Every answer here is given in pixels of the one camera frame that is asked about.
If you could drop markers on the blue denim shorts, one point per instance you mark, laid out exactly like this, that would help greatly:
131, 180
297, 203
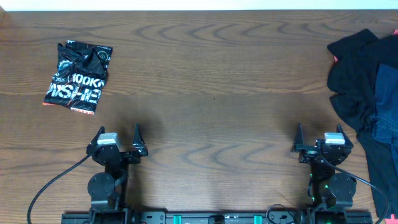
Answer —
384, 119

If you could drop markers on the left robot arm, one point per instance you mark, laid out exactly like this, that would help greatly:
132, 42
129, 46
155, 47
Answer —
108, 189

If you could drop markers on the black garment in pile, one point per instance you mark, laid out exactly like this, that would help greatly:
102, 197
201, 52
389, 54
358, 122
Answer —
353, 79

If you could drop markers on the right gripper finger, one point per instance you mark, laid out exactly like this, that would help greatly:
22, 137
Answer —
339, 129
299, 136

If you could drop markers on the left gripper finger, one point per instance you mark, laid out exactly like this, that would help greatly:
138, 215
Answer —
101, 131
138, 141

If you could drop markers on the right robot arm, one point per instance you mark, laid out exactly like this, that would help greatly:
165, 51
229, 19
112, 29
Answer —
328, 188

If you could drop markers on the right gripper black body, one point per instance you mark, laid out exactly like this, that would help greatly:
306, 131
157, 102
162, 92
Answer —
308, 154

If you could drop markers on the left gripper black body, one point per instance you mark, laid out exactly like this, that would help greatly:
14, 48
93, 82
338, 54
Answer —
130, 159

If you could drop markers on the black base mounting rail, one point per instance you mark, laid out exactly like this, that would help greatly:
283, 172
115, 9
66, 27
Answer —
273, 216

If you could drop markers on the black printed folded garment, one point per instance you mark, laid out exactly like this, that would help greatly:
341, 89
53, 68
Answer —
82, 72

